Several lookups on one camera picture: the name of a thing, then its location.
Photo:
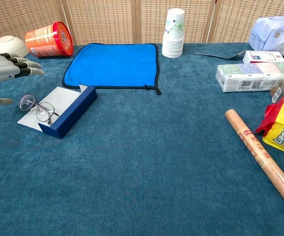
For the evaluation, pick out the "white paper cup stack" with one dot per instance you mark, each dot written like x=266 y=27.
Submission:
x=173 y=37

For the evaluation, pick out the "blue and white notebook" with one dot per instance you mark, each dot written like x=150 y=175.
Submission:
x=68 y=123

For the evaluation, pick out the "pale blue tissue pack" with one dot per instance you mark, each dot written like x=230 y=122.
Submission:
x=272 y=34

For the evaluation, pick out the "pastel pocket tissue multipack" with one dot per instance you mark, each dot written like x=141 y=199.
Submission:
x=245 y=76

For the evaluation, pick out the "thin-framed eyeglasses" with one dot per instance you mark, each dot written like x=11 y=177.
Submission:
x=43 y=111

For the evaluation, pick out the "blue cloth black trim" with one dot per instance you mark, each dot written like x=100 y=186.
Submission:
x=112 y=66

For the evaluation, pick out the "brown foil roll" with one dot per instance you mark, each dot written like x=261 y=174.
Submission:
x=260 y=157

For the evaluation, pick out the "teal table cover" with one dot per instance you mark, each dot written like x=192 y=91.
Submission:
x=169 y=184

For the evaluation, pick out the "small white red box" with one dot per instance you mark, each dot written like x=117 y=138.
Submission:
x=262 y=57

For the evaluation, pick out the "wicker folding screen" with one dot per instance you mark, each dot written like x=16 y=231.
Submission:
x=102 y=22

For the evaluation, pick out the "beige bowl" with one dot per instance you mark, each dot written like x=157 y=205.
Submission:
x=9 y=45

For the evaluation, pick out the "metal spoon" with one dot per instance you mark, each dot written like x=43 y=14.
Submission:
x=235 y=57

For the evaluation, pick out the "orange tub red lid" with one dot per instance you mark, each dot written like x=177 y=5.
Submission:
x=46 y=40

